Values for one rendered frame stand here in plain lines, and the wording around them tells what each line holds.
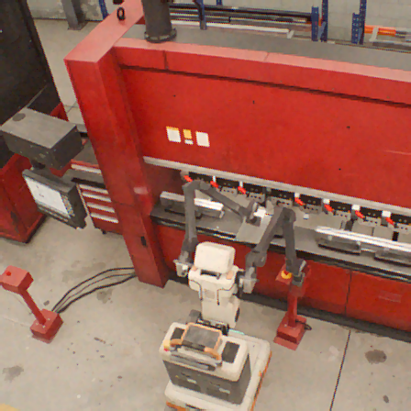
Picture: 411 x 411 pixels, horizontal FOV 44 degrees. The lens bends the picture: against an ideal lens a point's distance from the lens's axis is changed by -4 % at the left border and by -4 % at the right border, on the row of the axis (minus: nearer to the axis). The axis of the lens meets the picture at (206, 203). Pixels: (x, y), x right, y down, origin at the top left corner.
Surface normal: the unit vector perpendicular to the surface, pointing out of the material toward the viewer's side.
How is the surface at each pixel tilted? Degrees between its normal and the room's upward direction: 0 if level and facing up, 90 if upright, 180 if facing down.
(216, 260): 48
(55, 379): 0
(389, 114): 90
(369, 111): 90
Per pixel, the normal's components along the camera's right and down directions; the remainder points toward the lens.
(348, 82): -0.38, 0.70
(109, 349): -0.11, -0.69
